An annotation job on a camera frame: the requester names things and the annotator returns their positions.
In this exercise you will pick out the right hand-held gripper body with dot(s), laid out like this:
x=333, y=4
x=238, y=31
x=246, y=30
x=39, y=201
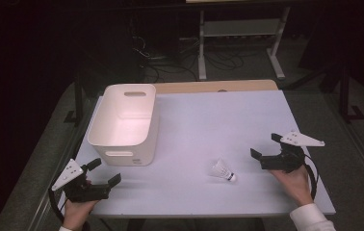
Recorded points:
x=282, y=162

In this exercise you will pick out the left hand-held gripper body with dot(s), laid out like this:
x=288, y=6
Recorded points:
x=88, y=192

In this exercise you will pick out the white feather shuttlecock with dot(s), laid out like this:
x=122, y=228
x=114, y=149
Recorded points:
x=222, y=170

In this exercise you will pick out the white plastic storage bin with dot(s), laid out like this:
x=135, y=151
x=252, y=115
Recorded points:
x=124, y=128

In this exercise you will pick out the person's left hand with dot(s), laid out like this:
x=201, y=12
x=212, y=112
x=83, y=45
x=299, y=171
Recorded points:
x=75, y=215

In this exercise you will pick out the person's right hand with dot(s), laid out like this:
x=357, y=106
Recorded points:
x=295, y=187

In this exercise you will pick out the black metal stand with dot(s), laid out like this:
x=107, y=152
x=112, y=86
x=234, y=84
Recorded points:
x=344, y=93
x=78, y=99

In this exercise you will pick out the white metal desk frame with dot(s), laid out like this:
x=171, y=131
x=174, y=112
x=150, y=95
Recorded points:
x=241, y=28

